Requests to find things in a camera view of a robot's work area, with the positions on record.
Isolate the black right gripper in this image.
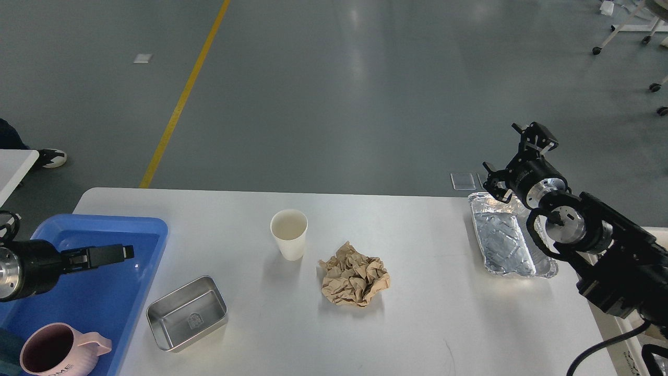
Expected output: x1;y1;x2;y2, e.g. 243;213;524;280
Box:
482;122;568;208

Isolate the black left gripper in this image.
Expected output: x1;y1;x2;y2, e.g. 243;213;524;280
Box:
1;240;135;302

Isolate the pink mug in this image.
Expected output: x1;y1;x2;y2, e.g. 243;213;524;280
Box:
19;323;113;375

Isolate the stainless steel rectangular container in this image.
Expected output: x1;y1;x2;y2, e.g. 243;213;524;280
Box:
146;275;229;353

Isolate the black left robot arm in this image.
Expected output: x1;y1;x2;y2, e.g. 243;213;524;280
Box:
1;211;135;302

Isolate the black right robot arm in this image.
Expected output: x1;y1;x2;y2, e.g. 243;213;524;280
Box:
482;122;667;336

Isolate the blue plastic tray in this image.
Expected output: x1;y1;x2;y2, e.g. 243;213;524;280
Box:
2;214;169;375

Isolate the clear floor plate left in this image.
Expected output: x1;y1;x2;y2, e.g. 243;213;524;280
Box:
450;173;476;191

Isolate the aluminium foil tray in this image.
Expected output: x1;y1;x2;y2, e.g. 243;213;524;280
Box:
468;191;558;279

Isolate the seated person in dark clothes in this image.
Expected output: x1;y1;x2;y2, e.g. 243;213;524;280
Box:
0;117;68;169

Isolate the white side table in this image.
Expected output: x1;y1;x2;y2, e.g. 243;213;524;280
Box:
1;149;39;206

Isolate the crumpled brown paper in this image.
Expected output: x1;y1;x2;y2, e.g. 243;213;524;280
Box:
319;241;391;309

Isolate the white paper scrap on floor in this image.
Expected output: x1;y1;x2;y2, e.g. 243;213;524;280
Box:
132;53;153;64

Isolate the white paper cup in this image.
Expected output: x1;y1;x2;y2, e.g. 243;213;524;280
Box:
270;209;308;261

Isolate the white wheeled cart frame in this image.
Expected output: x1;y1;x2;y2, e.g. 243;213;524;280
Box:
591;1;667;56

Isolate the black cable bottom right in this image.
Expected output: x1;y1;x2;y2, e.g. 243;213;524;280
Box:
566;321;668;376

